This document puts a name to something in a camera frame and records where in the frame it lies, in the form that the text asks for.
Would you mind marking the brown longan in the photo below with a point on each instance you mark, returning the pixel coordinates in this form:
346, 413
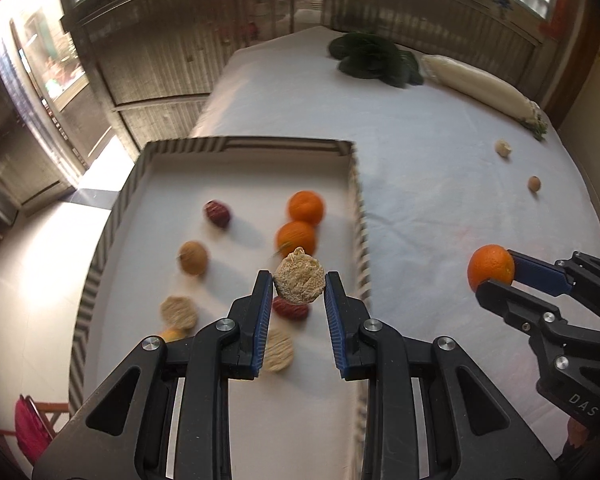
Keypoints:
193, 257
534, 183

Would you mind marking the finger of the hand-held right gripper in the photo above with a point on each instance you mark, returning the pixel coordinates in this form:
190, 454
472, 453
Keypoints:
505, 302
540, 275

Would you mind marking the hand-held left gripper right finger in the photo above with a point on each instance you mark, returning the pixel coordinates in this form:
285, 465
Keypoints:
334, 330

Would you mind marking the green bok choy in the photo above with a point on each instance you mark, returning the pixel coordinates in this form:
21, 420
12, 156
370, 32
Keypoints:
370, 55

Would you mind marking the white tablecloth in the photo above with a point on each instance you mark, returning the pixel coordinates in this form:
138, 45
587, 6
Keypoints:
430, 185

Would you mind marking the beige crumbly round cake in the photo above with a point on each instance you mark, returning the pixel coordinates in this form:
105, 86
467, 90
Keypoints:
503, 148
178, 311
299, 280
278, 352

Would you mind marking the red date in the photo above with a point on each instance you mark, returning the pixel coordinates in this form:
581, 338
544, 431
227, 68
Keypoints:
216, 212
290, 310

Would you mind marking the striped cardboard tray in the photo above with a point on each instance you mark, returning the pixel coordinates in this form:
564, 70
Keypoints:
260, 170

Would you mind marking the red chair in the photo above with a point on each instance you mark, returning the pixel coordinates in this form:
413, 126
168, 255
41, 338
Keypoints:
30, 425

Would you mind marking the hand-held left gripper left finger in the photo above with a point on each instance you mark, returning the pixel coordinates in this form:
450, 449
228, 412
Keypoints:
262, 325

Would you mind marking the orange with stem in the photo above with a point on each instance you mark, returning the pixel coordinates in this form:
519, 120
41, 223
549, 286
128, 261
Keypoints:
296, 237

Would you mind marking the small yellow fruit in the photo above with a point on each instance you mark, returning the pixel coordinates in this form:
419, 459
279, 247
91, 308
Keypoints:
172, 335

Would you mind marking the wrapped white daikon radish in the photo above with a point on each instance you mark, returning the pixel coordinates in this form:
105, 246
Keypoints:
480, 82

